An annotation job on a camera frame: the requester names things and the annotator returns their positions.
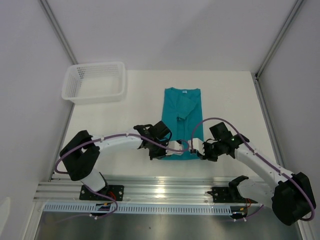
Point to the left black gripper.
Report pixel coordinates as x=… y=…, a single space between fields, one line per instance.
x=152 y=155

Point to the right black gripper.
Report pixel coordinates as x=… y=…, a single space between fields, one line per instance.
x=206 y=156

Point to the teal t shirt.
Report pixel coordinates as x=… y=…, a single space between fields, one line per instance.
x=182 y=112

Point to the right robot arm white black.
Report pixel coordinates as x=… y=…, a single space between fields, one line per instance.
x=288 y=194

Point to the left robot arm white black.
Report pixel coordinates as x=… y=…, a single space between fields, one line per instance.
x=80 y=155

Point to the white perforated plastic basket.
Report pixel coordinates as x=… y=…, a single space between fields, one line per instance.
x=95 y=83

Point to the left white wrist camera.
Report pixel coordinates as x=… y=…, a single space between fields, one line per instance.
x=174 y=148

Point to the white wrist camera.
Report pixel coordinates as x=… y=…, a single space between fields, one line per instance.
x=174 y=148
x=196 y=147

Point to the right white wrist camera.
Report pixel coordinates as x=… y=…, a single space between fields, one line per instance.
x=196 y=147

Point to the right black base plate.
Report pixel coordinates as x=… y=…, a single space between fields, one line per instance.
x=224 y=194

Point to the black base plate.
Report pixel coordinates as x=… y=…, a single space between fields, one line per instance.
x=114 y=191
x=224 y=194

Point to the right aluminium side rail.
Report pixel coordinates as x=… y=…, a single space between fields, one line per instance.
x=268 y=122

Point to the aluminium side rail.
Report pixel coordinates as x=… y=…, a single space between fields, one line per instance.
x=52 y=171
x=268 y=122

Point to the aluminium mounting rail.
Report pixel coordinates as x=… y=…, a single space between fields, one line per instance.
x=137 y=189

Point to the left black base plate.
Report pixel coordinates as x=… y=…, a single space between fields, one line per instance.
x=114 y=191

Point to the left aluminium side rail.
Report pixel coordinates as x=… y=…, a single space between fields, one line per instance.
x=52 y=171

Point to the white slotted cable duct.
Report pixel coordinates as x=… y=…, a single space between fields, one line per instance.
x=130 y=208

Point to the right aluminium frame post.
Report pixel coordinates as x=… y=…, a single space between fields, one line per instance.
x=284 y=29

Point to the aluminium frame post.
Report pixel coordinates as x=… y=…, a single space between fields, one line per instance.
x=58 y=31
x=284 y=29

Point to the left aluminium frame post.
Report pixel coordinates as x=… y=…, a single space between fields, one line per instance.
x=58 y=31

